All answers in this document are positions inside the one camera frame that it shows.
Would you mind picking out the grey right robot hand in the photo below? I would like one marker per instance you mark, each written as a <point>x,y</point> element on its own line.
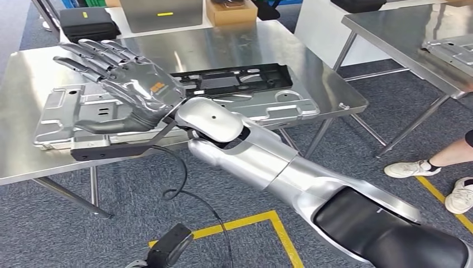
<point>144,92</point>

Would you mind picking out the black plastic frame part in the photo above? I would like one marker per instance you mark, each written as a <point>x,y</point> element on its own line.
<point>229,79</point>

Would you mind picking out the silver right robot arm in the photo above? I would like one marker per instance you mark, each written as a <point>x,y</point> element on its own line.
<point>295,177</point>

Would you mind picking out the stainless steel workbench table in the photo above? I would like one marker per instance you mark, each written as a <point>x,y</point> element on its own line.
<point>391,33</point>
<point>258,44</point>

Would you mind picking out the stamped silver metal part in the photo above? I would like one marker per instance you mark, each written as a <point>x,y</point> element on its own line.
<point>451,50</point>

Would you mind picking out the silver laptop with yellow sticker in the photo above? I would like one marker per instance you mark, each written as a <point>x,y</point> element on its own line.
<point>159,16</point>

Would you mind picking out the black zip case yellow label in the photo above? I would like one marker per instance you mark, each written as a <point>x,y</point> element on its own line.
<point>88,24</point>
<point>358,5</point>

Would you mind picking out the brown cardboard box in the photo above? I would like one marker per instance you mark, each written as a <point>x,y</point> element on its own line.
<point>231,16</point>
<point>460,3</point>

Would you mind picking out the blue storage rack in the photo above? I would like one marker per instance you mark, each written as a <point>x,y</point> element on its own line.
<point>70,3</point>

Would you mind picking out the black remote controller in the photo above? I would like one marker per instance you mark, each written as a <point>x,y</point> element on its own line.
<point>229,3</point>

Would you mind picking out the large stamped silver metal panel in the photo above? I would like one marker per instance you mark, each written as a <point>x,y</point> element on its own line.
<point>273,103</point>

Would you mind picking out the black office chair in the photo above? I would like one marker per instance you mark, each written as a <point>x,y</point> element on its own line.
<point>266,9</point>

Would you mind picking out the yellow floor tape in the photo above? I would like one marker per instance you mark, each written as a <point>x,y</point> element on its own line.
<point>432,188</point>
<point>281,236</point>

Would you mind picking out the person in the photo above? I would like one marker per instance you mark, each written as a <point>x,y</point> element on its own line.
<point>443,162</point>

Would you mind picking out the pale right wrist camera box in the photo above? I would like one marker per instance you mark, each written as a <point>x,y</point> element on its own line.
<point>111,151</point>

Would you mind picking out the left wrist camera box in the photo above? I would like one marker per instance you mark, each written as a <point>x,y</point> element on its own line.
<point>168,246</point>

